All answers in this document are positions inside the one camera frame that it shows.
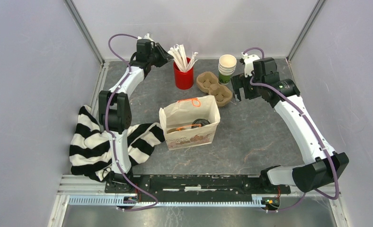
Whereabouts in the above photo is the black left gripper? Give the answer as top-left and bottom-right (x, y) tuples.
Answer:
(147, 43), (174, 68)

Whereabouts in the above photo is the black plastic cup lid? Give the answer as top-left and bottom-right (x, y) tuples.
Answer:
(191, 119), (210, 128)

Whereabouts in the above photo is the beige paper gift bag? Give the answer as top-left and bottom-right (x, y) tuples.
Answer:
(159, 95), (221, 150)

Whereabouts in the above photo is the brown pulp cup carrier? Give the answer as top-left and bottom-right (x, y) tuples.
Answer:
(167, 127), (184, 134)

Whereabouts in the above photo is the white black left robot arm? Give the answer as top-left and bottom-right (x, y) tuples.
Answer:
(98, 36), (173, 193)

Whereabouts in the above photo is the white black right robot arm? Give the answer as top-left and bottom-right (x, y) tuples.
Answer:
(231, 55), (349, 200)

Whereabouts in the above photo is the white wrapped straws bundle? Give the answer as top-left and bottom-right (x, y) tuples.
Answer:
(168, 44), (198, 72)

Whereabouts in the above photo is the stack of paper cups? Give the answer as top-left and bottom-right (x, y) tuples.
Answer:
(218, 54), (237, 84)

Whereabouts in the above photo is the red straw holder cup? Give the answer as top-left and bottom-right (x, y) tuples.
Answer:
(173, 61), (194, 90)

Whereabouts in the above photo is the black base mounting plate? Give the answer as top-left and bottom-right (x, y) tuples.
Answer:
(105, 175), (291, 202)

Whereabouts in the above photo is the black white striped cloth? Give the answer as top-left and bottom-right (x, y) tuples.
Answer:
(69, 105), (165, 182)

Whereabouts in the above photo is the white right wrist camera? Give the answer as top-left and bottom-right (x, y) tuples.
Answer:
(241, 52), (260, 78)

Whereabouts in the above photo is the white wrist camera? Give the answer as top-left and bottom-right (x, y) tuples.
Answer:
(241, 52), (260, 78)
(137, 33), (155, 43)

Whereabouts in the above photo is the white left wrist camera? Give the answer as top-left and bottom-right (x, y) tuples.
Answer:
(137, 33), (155, 43)

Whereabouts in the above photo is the white slotted cable duct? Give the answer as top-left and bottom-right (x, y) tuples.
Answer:
(68, 195), (265, 208)

